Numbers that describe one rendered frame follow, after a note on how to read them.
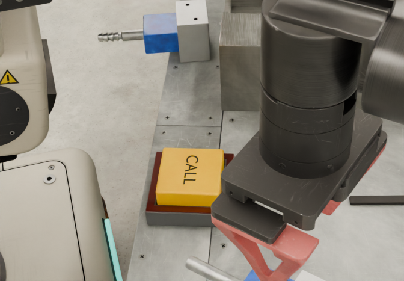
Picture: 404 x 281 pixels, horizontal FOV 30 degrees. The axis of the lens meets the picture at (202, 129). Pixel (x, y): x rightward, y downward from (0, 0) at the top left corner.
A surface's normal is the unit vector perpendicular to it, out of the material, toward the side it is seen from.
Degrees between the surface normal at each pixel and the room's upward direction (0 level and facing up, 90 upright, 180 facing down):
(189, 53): 90
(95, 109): 0
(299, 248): 1
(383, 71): 61
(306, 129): 89
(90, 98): 0
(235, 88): 90
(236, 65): 90
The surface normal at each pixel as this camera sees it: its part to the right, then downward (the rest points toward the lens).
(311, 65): -0.14, 0.67
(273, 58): -0.78, 0.44
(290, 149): -0.44, 0.62
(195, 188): -0.05, -0.73
